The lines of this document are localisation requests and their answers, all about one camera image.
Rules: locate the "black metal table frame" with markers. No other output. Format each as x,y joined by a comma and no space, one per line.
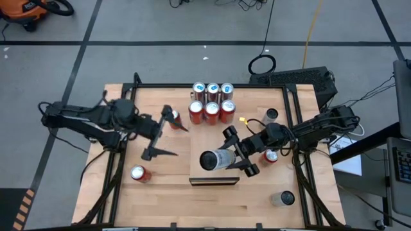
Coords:
167,85

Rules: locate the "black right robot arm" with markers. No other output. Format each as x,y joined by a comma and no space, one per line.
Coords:
316,126

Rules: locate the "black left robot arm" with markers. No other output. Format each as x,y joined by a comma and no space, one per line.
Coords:
77,115

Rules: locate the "grey keyboard console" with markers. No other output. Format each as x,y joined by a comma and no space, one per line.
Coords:
398,192

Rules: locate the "white paper sheet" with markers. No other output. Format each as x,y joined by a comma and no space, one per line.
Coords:
350,162

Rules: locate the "orange shop vacuum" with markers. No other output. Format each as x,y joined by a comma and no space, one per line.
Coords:
22,9

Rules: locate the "black caster wheel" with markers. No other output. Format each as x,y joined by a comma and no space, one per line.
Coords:
379,224

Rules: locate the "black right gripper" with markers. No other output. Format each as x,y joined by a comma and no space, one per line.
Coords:
252,144

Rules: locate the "red Fanta soda can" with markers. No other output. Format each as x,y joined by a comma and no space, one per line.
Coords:
228,111
196,112

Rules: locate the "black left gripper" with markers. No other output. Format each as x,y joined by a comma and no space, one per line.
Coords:
147,126

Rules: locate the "black desk bar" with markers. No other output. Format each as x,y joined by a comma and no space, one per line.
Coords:
366,143

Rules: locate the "grey monitor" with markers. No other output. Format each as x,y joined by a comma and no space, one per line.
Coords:
403,96

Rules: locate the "silver blue energy drink can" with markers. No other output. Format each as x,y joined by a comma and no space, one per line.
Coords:
199,90
227,90
213,90

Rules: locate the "black frame wooden shelf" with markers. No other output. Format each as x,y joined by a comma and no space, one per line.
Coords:
205,138

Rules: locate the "red Coca-Cola can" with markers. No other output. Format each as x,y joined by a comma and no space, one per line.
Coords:
175,114

